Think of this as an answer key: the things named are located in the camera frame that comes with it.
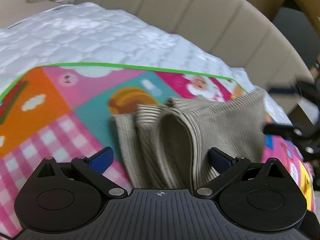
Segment beige striped garment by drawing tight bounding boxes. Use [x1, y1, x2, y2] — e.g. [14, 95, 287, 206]
[113, 88, 266, 190]

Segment colourful cartoon play mat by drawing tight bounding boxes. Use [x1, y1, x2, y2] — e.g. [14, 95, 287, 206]
[1, 63, 319, 239]

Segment beige padded headboard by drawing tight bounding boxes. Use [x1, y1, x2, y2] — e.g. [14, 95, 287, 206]
[75, 0, 312, 87]

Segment white quilted mattress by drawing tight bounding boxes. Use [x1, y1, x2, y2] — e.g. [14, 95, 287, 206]
[0, 2, 293, 126]

